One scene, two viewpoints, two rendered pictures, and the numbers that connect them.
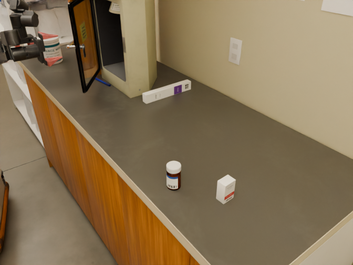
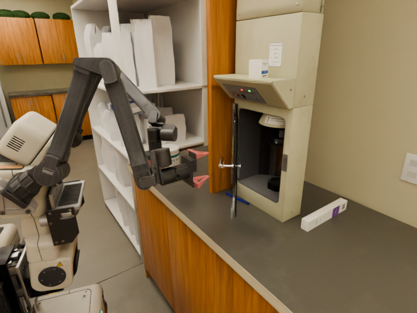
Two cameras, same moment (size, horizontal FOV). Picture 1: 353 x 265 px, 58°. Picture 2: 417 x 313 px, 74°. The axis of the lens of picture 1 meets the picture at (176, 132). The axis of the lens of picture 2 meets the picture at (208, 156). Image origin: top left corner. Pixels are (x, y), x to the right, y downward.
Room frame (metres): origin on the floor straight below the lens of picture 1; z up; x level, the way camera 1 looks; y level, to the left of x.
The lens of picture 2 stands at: (0.44, 0.49, 1.60)
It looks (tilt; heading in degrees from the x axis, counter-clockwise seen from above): 21 degrees down; 2
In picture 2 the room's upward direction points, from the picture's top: 1 degrees counter-clockwise
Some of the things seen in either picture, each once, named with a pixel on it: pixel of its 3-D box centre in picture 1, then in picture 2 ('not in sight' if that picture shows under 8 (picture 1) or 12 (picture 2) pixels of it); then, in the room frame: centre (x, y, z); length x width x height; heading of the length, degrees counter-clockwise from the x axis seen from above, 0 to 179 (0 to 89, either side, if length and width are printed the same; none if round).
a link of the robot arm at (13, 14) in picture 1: (18, 20); (155, 133); (1.58, 0.76, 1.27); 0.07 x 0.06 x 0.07; 78
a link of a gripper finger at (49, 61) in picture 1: (51, 55); (198, 176); (1.39, 0.56, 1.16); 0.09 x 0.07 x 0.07; 127
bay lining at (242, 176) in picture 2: (132, 34); (278, 148); (1.61, 0.22, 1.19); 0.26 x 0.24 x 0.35; 37
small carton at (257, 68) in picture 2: not in sight; (258, 68); (1.47, 0.34, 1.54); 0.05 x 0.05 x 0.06; 53
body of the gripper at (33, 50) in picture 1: (32, 51); (181, 171); (1.35, 0.62, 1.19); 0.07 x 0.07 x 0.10; 37
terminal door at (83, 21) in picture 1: (86, 41); (233, 158); (1.50, 0.42, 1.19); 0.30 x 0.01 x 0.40; 178
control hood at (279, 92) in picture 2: not in sight; (250, 90); (1.50, 0.37, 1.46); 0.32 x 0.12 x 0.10; 37
